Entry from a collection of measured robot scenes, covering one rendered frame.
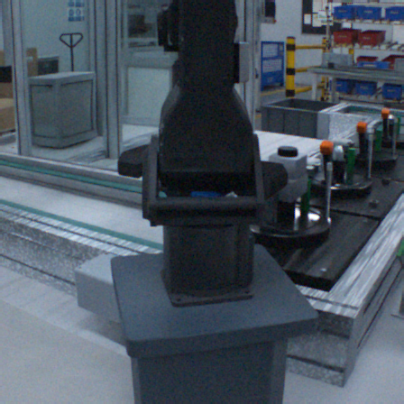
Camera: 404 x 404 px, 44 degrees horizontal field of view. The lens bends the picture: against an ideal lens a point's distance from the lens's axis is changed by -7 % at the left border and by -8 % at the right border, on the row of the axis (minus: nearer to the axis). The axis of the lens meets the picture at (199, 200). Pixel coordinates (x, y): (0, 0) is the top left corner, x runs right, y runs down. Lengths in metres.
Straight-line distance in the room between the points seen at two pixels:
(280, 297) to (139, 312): 0.11
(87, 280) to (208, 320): 0.33
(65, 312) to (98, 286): 0.14
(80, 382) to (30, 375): 0.07
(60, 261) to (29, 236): 0.08
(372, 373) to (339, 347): 0.08
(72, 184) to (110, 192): 0.11
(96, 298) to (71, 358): 0.09
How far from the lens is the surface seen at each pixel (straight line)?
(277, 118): 2.81
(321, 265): 0.70
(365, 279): 0.70
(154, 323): 0.39
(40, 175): 1.25
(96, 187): 1.13
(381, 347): 0.75
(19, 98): 1.34
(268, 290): 0.44
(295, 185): 0.75
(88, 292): 0.71
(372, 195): 1.01
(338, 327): 0.62
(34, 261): 0.90
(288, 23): 12.18
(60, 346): 0.74
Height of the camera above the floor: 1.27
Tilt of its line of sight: 19 degrees down
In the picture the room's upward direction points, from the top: straight up
